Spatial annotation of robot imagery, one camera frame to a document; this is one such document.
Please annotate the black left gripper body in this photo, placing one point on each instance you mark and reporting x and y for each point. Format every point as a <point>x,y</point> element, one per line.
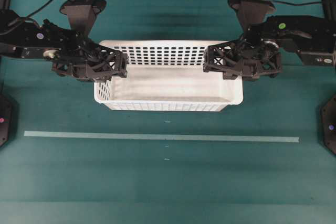
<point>68,50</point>

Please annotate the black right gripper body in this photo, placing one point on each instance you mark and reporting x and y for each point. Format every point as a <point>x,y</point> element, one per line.
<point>261,57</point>

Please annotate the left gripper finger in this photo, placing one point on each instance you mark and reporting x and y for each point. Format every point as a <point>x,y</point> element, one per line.
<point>101,58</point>
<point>103,74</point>

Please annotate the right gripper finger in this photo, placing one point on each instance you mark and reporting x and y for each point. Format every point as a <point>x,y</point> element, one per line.
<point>235,71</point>
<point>224,57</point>

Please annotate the white perforated plastic basket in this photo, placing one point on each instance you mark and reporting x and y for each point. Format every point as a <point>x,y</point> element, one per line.
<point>167,75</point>

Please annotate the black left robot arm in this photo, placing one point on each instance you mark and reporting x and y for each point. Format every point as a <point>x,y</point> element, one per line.
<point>21,40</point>

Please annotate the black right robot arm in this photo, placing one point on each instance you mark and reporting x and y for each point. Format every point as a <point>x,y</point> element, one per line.
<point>311,38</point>

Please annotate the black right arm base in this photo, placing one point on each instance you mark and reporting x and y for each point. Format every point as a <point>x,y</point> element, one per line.
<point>329,124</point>

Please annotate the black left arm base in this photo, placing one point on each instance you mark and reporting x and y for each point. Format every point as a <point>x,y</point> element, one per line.
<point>9,119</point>

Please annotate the long pale tape strip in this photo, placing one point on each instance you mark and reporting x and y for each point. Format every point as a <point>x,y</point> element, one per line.
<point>162,137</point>

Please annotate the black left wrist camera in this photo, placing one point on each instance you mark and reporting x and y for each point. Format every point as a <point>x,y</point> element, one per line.
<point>82,14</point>

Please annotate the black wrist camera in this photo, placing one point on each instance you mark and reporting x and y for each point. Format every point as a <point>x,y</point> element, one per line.
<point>251,12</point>
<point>82,14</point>

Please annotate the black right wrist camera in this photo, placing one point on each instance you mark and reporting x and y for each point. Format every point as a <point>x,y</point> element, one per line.
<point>251,12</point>

